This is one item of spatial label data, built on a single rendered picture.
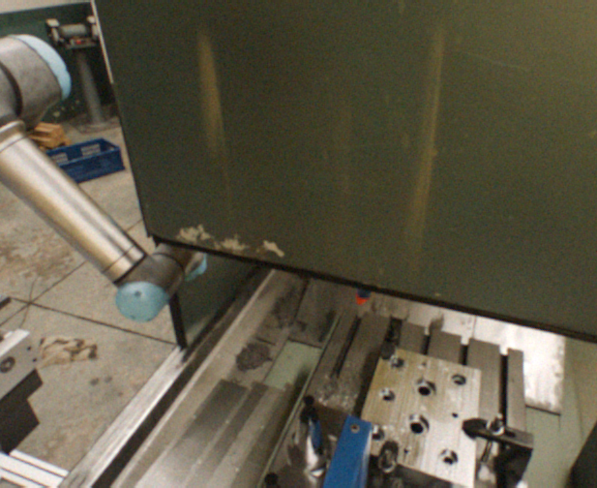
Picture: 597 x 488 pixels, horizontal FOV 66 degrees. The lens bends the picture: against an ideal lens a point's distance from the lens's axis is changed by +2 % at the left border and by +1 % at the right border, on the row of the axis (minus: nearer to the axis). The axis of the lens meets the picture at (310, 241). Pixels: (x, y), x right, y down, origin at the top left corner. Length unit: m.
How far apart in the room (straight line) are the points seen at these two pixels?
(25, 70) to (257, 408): 0.98
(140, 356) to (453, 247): 2.40
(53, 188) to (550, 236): 0.68
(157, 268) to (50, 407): 1.82
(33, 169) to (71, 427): 1.79
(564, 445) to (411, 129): 1.40
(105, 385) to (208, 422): 1.24
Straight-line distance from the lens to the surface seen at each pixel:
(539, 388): 1.66
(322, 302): 1.72
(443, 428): 1.04
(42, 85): 0.90
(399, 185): 0.28
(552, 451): 1.57
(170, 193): 0.36
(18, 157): 0.80
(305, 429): 0.65
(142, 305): 0.79
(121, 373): 2.58
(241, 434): 1.32
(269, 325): 1.70
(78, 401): 2.54
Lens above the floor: 1.82
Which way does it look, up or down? 33 degrees down
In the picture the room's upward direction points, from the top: straight up
